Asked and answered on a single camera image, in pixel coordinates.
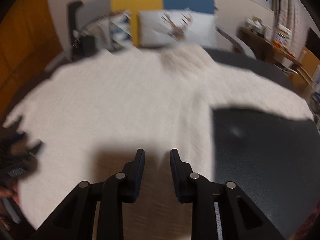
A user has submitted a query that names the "cream knitted sweater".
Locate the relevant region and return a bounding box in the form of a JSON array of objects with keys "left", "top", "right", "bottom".
[{"left": 5, "top": 45, "right": 312, "bottom": 239}]

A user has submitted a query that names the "person left hand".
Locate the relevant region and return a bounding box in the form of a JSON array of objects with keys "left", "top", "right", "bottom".
[{"left": 0, "top": 181, "right": 20, "bottom": 205}]

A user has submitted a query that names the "wooden wardrobe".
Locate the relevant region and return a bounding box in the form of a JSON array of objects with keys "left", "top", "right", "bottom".
[{"left": 1, "top": 0, "right": 62, "bottom": 115}]

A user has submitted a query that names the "black handbag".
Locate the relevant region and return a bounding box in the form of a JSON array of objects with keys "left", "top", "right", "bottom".
[{"left": 72, "top": 30, "right": 97, "bottom": 61}]

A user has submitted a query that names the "geometric triangle print pillow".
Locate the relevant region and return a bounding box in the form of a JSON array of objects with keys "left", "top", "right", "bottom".
[{"left": 82, "top": 10, "right": 133, "bottom": 51}]

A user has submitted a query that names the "wooden side table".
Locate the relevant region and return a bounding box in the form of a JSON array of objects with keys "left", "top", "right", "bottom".
[{"left": 238, "top": 27, "right": 313, "bottom": 83}]

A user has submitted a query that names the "grey yellow blue armchair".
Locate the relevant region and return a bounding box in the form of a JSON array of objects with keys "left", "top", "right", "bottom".
[{"left": 44, "top": 0, "right": 257, "bottom": 71}]

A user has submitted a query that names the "white deer print pillow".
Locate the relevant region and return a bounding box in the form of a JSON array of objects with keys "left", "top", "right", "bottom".
[{"left": 138, "top": 10, "right": 217, "bottom": 48}]

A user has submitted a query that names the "patterned beige curtain right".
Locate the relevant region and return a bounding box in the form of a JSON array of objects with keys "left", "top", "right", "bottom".
[{"left": 272, "top": 0, "right": 301, "bottom": 42}]

